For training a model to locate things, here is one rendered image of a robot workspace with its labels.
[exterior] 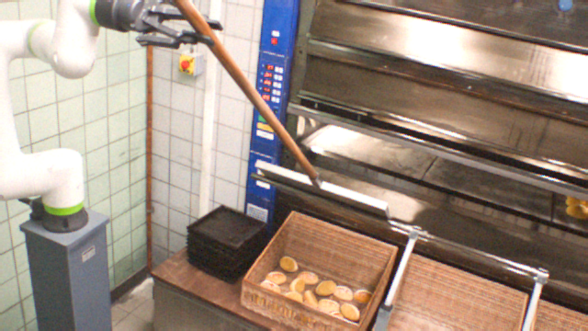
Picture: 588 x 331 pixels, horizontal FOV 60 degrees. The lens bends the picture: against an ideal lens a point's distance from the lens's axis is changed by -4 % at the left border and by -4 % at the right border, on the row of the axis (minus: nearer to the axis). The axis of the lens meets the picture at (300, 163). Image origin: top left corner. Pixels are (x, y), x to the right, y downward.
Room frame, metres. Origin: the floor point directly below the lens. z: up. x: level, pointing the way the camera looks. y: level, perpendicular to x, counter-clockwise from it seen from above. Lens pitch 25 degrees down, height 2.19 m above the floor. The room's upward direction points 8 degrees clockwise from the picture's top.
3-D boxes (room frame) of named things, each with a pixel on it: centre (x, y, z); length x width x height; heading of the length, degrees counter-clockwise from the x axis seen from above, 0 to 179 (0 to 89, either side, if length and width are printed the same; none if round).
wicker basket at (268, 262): (1.96, -0.16, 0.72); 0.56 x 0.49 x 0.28; 68
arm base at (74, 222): (1.43, 0.79, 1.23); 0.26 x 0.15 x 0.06; 71
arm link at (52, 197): (1.41, 0.75, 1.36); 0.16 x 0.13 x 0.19; 126
